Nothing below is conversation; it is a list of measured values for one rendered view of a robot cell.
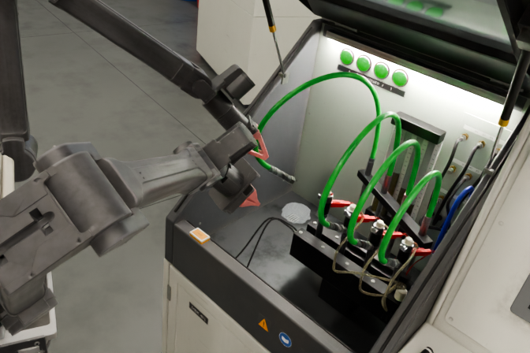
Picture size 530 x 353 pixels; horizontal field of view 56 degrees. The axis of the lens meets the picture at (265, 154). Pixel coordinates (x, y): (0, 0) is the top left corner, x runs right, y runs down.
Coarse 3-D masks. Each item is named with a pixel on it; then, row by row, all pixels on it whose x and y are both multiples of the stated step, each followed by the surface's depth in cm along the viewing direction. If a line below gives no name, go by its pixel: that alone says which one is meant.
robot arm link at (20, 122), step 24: (0, 0) 91; (0, 24) 93; (0, 48) 95; (0, 72) 97; (0, 96) 99; (24, 96) 102; (0, 120) 101; (24, 120) 102; (24, 144) 104; (24, 168) 104
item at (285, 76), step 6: (264, 0) 127; (264, 6) 128; (270, 6) 129; (270, 12) 129; (270, 18) 131; (270, 24) 132; (270, 30) 134; (276, 42) 137; (276, 48) 138; (282, 66) 143; (282, 72) 145; (288, 72) 147; (282, 78) 145; (288, 78) 147
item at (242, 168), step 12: (228, 168) 94; (240, 168) 100; (252, 168) 98; (228, 180) 94; (240, 180) 96; (252, 180) 97; (216, 192) 100; (228, 192) 96; (240, 192) 97; (228, 204) 97
